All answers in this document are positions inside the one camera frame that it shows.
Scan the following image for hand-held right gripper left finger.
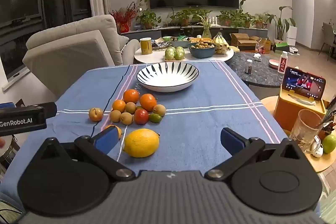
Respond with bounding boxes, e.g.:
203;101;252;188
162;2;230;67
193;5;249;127
37;126;135;182

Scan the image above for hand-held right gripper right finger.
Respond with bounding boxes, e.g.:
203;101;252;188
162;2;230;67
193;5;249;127
204;128;306;182

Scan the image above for small orange mandarin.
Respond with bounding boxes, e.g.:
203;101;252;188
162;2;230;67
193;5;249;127
104;124;123;139
112;100;126;113

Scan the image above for yellow lemon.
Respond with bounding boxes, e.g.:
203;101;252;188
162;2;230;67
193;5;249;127
123;129;160;158

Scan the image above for large orange mandarin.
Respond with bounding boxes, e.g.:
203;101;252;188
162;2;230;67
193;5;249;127
123;89;139;104
139;93;157;112

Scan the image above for white bowl with dark stripes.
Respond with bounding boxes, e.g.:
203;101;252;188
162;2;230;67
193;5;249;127
136;62;199;92

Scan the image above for blue striped tablecloth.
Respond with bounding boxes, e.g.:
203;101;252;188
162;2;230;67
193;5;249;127
0;61;323;224

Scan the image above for yellow phone stand box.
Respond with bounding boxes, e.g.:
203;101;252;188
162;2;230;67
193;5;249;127
273;84;332;132

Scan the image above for dark marble table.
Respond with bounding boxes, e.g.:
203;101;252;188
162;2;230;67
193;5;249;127
227;52;292;86

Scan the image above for clear glass mug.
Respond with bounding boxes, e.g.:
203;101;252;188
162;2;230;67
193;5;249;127
289;109;326;153

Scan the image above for beige sofa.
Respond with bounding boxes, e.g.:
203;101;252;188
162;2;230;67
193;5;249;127
22;14;139;98

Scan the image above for white round gadget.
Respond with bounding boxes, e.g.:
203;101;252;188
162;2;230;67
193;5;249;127
306;135;324;158

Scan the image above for smartphone with lit screen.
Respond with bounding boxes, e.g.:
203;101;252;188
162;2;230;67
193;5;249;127
282;67;327;102

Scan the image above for teal bowl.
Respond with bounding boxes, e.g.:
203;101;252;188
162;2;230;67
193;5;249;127
188;42;216;59

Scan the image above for white bottle with red label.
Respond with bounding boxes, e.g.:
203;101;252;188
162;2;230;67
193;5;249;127
278;51;288;73

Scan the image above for round wooden side table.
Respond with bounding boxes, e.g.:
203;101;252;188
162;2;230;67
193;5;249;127
260;96;336;174

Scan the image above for round white coffee table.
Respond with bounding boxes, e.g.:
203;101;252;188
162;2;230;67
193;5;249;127
134;47;234;65

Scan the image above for grey cushion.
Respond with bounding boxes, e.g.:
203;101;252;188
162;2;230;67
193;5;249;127
117;34;130;52

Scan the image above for green apple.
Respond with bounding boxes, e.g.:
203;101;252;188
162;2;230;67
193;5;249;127
322;134;336;154

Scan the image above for bunch of bananas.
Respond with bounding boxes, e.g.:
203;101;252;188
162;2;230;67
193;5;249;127
213;32;231;54

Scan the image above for yellow canister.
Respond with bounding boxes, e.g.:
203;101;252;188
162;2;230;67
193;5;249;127
140;38;153;55

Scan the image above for dark utensil holder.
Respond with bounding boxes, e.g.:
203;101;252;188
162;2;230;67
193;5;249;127
319;94;336;135

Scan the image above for pile of longans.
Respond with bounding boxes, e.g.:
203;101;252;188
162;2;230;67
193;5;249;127
191;40;214;49

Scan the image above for tray of snack packets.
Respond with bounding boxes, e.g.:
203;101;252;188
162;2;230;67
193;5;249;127
152;40;171;51

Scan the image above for light blue basket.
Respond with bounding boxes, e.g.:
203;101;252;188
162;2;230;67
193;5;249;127
171;36;191;48

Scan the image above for spider plant in glass vase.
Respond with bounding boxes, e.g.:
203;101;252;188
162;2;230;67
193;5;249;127
196;10;218;39

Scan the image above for white air purifier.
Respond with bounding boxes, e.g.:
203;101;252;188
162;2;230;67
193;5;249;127
286;27;298;46

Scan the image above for green potted plant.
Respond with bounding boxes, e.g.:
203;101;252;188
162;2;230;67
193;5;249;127
171;9;197;26
136;10;161;30
218;11;235;27
235;13;254;28
253;14;268;29

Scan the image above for red berry plant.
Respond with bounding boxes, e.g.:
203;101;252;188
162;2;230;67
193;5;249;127
109;2;137;33

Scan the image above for long television console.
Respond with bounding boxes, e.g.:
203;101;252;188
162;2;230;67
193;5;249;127
121;26;268;42

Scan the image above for tall leafy plant white pot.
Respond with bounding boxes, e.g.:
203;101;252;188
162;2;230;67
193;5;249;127
266;6;296;43

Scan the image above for grey dining chair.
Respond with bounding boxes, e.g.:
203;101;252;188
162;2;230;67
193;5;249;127
321;22;336;62

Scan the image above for thin black cable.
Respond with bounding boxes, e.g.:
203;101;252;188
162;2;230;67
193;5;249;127
88;65;131;139

